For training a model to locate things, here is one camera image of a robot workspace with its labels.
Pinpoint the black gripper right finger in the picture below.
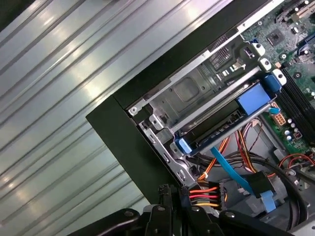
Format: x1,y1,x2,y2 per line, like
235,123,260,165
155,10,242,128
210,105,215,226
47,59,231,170
180,185,293,236

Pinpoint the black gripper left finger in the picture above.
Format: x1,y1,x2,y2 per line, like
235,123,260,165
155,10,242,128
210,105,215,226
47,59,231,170
66,183,173,236

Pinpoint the blue data wire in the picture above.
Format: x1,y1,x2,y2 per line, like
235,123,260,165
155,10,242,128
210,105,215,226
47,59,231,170
211,104,279,216

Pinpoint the hard disk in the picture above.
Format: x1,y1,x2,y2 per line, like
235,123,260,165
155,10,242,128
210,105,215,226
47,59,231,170
173,73,282,157

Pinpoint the black PC case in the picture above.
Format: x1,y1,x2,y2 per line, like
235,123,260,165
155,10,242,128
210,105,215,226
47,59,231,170
85,0,315,236

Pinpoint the black RAM slot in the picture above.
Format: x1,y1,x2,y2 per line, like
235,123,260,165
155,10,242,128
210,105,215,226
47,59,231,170
284,67,315,111
279,81,315,130
281,70,315,118
279,73,315,124

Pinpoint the green motherboard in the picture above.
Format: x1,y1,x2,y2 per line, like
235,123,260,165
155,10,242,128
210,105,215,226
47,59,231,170
240,0,315,158

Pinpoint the blue expansion slot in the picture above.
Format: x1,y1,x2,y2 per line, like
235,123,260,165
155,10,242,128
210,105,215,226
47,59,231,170
296,31,315,54

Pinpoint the thick black wire bundle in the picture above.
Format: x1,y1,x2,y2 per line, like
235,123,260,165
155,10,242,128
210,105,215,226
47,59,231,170
196,149,313,217

